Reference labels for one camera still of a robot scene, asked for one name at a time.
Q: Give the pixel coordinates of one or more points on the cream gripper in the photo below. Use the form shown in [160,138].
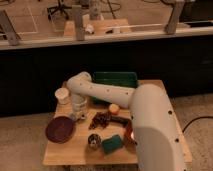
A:
[79,105]

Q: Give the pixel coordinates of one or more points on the blue-grey towel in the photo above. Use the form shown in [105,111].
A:
[76,119]

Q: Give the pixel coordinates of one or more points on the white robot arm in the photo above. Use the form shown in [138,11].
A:
[157,139]

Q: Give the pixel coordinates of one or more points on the white cup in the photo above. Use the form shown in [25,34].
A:
[62,95]

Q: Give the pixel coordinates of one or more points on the brown grape bunch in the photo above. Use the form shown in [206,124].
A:
[100,119]

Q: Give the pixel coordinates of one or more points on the purple bowl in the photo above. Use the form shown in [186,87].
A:
[60,129]

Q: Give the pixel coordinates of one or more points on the orange fruit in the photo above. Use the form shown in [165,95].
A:
[114,109]

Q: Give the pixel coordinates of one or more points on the silver metal cup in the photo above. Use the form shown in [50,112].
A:
[94,141]

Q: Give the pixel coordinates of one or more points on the green sponge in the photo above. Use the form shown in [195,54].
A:
[112,144]

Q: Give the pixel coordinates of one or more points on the green plastic tray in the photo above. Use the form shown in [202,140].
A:
[122,79]

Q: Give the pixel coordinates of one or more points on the red bowl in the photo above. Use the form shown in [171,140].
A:
[129,136]

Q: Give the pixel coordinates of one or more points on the black office chair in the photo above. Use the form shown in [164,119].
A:
[60,7]

